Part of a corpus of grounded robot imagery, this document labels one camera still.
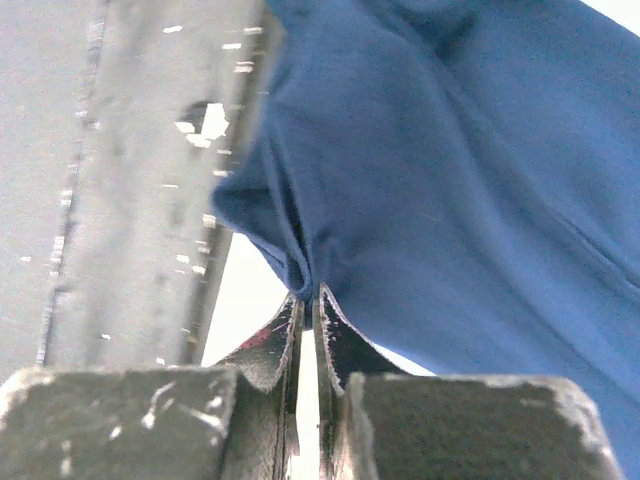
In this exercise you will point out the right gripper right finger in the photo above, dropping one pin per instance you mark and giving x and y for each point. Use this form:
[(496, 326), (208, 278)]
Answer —
[(378, 421)]

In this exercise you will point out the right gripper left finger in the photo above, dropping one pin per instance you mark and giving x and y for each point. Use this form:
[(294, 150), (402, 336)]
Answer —
[(233, 420)]

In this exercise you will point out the navy blue t shirt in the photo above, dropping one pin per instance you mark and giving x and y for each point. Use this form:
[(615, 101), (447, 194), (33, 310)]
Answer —
[(464, 177)]

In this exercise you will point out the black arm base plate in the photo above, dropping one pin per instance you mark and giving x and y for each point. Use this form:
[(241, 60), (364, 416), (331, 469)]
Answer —
[(166, 108)]

